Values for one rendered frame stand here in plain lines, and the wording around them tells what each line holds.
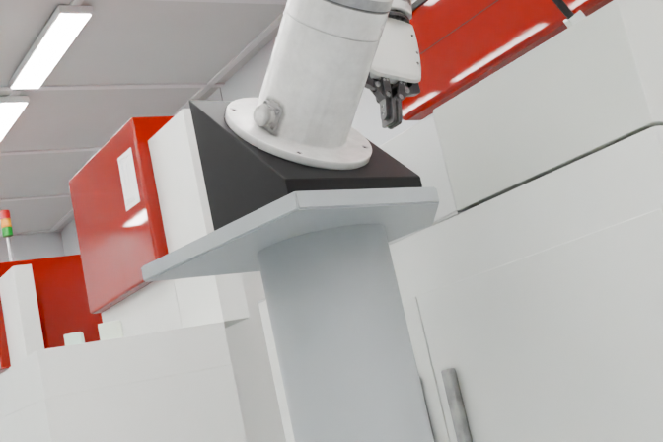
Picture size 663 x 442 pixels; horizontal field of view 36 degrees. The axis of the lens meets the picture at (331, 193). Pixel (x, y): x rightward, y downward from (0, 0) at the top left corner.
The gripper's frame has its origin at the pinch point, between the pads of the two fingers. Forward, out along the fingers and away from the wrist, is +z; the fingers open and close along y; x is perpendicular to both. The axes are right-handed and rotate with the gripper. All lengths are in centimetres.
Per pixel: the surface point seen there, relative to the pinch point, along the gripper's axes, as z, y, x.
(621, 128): 19.2, 0.6, 45.7
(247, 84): -201, -168, -401
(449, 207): 19.1, 0.7, 13.7
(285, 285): 33.0, 28.1, 17.6
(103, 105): -198, -98, -464
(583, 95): 13.8, 1.7, 41.8
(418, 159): 11.0, 2.4, 9.7
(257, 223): 29, 36, 27
